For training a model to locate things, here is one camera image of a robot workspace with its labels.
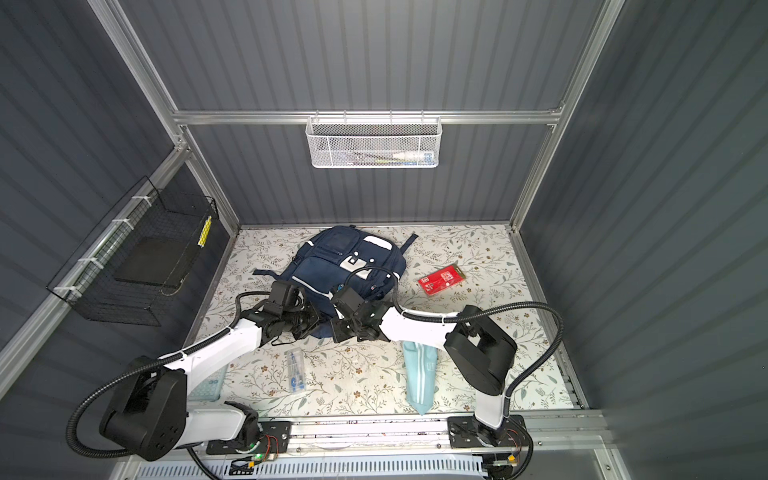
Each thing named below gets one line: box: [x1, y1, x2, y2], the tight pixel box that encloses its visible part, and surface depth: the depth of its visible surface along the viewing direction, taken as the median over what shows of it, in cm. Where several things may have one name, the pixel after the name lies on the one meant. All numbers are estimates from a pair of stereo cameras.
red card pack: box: [417, 264, 466, 296], surface depth 107 cm
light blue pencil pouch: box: [402, 341, 438, 416], surface depth 82 cm
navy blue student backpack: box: [252, 225, 419, 339], surface depth 101 cm
